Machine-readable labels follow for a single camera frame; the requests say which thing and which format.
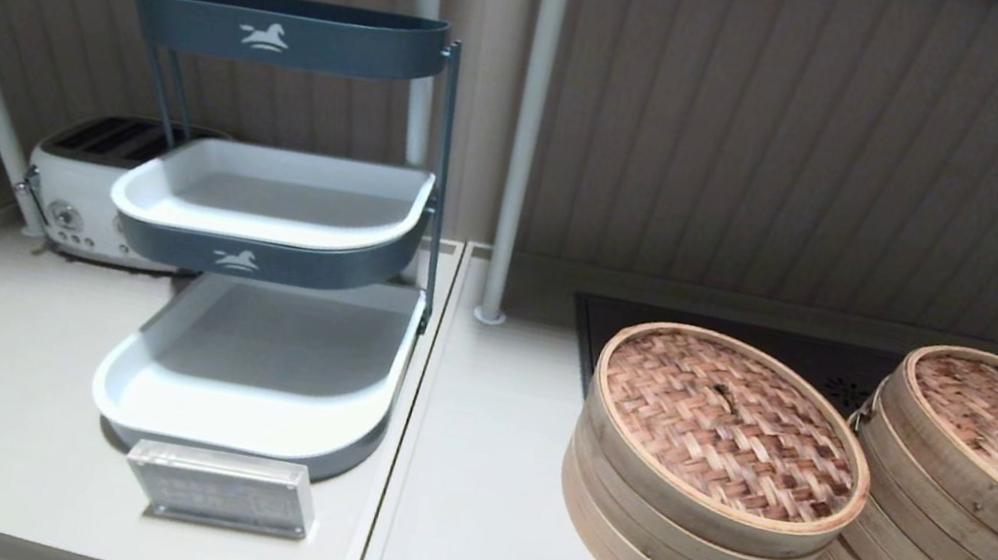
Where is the small white rack tray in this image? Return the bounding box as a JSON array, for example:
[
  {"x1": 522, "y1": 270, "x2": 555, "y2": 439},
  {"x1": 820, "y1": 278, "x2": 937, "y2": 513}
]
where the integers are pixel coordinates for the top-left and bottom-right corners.
[{"x1": 107, "y1": 120, "x2": 439, "y2": 272}]

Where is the black induction cooktop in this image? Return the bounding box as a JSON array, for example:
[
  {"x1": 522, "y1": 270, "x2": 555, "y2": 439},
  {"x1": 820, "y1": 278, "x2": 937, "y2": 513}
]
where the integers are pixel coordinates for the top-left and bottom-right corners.
[{"x1": 558, "y1": 290, "x2": 998, "y2": 468}]

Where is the dark teal three-tier rack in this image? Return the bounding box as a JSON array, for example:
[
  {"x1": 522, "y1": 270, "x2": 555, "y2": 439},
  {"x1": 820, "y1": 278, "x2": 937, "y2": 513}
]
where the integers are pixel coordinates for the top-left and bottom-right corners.
[{"x1": 59, "y1": 0, "x2": 482, "y2": 498}]

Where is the large white rack tray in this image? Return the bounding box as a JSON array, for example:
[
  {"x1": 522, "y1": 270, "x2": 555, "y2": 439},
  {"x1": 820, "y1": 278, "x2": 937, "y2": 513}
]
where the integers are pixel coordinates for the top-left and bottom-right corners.
[{"x1": 85, "y1": 238, "x2": 429, "y2": 481}]

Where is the clear acrylic warning sign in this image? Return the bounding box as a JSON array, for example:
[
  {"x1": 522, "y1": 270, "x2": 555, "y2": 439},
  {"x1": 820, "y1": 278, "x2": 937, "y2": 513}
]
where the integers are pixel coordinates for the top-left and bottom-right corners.
[{"x1": 117, "y1": 435, "x2": 323, "y2": 545}]

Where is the white retro toaster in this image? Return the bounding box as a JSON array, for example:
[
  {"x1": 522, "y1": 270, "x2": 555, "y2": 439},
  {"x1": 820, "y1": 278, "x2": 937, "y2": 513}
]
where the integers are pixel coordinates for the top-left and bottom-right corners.
[{"x1": 13, "y1": 100, "x2": 234, "y2": 282}]

